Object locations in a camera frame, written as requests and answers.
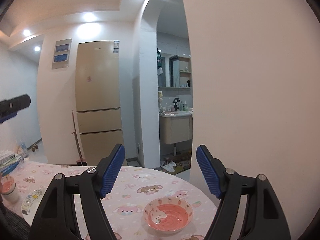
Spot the pink lidded cup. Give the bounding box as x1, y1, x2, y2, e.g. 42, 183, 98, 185
1, 175, 20, 204

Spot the grey electrical panel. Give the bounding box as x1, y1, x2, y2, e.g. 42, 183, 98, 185
52, 38, 72, 69

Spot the beige bathroom vanity cabinet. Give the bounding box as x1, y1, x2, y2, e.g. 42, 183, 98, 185
159, 111, 193, 145

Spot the white cartoon plate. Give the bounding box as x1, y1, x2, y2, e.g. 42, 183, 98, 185
21, 188, 46, 221

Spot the bathroom mirror cabinet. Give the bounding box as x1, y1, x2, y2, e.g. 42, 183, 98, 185
158, 54, 192, 89

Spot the beige three-door refrigerator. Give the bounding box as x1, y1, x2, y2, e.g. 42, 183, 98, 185
75, 41, 123, 166

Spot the pink cartoon tablecloth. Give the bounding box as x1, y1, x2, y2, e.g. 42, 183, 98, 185
4, 161, 216, 239

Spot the stack of books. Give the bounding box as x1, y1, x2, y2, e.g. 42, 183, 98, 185
0, 154, 24, 176

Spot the black faucet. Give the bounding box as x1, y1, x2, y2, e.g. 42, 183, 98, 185
172, 98, 180, 112

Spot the pink strawberry ceramic bowl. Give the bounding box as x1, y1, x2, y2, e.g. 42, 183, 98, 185
143, 197, 194, 234

